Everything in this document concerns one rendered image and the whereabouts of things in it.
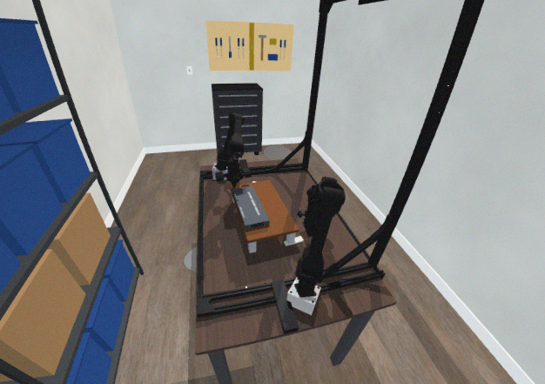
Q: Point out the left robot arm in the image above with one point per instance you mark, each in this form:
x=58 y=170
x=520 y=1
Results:
x=326 y=202

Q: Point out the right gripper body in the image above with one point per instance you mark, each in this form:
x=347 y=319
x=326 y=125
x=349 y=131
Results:
x=220 y=176

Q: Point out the brown wooden stand with white legs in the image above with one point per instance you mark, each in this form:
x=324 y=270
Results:
x=281 y=222

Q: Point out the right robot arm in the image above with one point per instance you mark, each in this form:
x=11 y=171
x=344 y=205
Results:
x=235 y=145

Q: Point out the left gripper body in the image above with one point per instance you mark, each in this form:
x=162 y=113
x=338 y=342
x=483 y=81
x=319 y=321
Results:
x=309 y=219

